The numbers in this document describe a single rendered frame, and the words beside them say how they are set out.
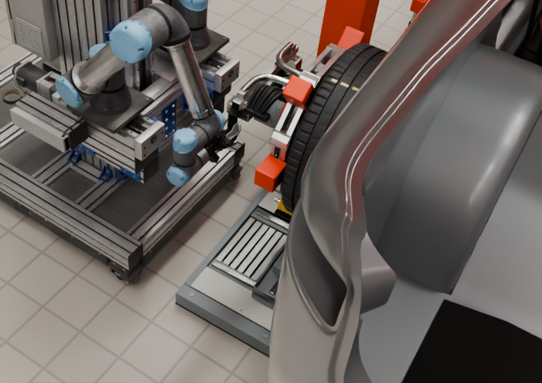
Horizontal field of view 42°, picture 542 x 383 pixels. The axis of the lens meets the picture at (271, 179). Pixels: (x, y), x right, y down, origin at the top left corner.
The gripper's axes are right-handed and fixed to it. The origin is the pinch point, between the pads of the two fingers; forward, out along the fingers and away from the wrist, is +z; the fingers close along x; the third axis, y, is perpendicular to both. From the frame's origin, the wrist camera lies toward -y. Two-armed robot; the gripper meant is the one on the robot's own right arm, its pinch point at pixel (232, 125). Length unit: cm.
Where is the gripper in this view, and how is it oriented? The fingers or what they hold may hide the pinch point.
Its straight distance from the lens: 257.1
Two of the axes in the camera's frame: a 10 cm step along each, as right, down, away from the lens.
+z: 5.0, -5.9, 6.3
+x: -8.6, -4.2, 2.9
